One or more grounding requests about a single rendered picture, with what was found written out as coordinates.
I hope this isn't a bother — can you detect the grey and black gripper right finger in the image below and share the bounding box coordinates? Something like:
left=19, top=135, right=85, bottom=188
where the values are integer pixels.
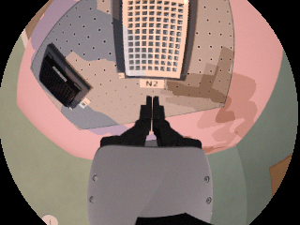
left=152, top=96, right=202, bottom=149

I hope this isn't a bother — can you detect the beige label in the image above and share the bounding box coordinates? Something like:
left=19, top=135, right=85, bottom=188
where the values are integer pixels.
left=140, top=79, right=164, bottom=88
left=79, top=97, right=91, bottom=108

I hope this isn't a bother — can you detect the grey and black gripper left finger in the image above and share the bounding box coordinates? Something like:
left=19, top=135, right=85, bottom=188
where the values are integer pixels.
left=100, top=96, right=152, bottom=146

